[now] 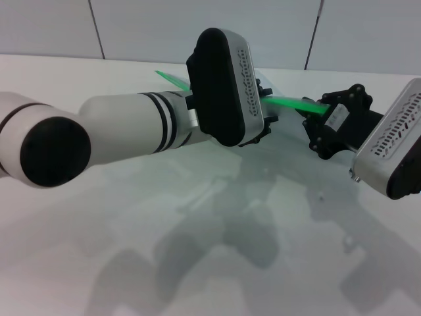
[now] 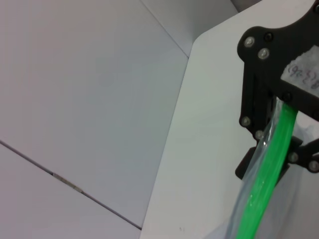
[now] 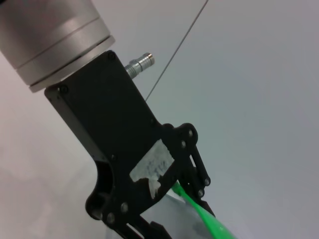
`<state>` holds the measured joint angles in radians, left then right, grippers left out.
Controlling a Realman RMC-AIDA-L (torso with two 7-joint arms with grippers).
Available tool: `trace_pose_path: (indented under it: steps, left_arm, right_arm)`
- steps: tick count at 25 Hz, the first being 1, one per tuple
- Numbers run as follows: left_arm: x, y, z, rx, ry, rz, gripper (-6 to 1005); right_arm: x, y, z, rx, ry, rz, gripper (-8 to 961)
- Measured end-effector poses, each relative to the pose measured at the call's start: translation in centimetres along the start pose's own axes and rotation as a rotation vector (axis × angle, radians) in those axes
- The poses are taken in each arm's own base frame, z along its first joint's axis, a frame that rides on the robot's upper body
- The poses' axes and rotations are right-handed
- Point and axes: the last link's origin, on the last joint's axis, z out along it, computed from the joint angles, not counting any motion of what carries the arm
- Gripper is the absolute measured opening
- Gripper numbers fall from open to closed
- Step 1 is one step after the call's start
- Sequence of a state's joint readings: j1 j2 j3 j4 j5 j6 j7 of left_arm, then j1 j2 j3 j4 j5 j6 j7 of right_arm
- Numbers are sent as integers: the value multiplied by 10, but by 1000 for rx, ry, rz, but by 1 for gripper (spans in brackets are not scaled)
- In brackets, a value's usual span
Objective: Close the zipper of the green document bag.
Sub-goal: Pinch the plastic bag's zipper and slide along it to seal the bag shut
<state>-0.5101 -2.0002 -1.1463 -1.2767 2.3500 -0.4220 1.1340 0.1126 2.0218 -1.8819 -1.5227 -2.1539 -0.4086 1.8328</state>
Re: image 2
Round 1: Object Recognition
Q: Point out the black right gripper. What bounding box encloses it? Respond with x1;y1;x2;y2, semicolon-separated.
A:
236;0;319;145

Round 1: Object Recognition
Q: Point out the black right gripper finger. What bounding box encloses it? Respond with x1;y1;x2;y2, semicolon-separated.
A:
235;135;319;185

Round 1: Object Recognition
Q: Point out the transparent green-zip document bag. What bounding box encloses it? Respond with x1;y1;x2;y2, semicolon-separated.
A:
225;96;299;239

